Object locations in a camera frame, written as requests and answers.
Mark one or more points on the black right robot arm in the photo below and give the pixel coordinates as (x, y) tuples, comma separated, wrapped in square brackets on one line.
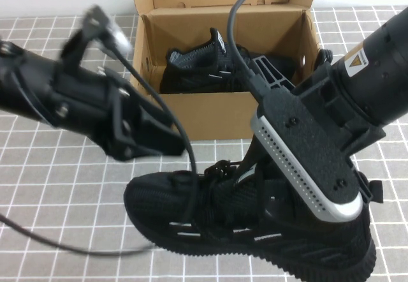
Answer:
[(382, 65)]

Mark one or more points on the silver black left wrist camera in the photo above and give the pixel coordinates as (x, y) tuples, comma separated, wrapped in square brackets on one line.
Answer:
[(95, 20)]

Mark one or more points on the grey checked tablecloth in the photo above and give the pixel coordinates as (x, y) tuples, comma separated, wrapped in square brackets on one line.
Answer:
[(48, 183)]

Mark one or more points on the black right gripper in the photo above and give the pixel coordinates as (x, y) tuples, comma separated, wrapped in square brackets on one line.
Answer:
[(331, 90)]

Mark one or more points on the black mesh sneaker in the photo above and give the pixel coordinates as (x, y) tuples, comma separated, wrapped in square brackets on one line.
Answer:
[(191, 68), (165, 199)]

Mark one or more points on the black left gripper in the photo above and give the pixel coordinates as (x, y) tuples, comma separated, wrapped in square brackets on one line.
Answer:
[(89, 103)]

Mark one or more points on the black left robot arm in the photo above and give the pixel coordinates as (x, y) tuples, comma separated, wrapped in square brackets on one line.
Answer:
[(25, 84)]

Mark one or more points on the brown cardboard shoe box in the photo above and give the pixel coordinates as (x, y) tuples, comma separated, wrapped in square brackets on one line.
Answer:
[(207, 116)]

